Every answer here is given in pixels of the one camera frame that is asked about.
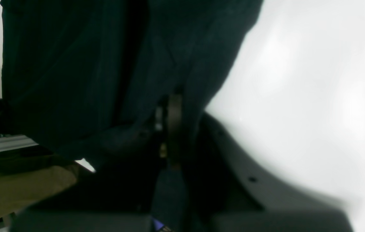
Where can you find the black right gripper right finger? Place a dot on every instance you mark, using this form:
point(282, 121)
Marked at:
point(231, 192)

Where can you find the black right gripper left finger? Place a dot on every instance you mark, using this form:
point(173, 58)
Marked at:
point(140, 189)

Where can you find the black T-shirt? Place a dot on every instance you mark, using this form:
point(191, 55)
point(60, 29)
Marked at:
point(83, 77)

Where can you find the aluminium frame rail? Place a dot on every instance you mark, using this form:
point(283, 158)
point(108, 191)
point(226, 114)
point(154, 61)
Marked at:
point(14, 142)

